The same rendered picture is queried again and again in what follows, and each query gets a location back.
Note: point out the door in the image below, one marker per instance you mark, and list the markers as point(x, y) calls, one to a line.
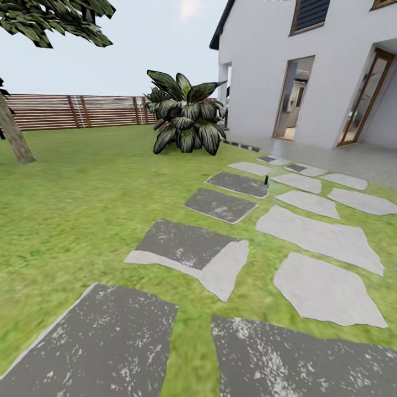
point(371, 82)

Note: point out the bush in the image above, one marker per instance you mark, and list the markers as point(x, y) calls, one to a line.
point(157, 96)
point(192, 125)

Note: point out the fixed window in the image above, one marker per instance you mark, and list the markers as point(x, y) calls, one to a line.
point(296, 82)

